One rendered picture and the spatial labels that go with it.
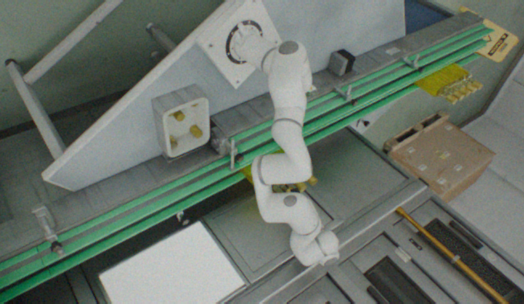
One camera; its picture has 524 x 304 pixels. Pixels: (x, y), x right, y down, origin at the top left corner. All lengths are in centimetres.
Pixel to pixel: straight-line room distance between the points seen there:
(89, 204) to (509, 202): 596
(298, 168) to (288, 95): 20
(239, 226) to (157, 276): 36
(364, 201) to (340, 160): 25
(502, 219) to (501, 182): 73
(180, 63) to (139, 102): 19
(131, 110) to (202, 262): 60
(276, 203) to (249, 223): 51
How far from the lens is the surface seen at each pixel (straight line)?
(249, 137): 153
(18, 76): 193
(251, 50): 131
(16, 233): 150
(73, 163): 145
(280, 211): 109
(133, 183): 151
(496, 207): 651
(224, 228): 158
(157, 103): 138
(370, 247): 169
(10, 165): 202
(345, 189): 182
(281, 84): 106
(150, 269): 152
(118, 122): 140
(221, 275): 148
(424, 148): 561
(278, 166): 106
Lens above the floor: 177
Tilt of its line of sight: 31 degrees down
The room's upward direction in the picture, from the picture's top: 136 degrees clockwise
